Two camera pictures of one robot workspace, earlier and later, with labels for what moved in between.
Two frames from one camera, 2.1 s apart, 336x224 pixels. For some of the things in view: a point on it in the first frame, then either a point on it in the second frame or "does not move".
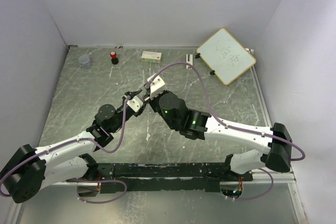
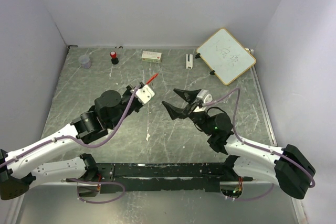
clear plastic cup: [85, 61] does not move
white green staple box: [154, 57] does not move
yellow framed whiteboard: [224, 55] does not move
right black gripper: [152, 100] -> [175, 112]
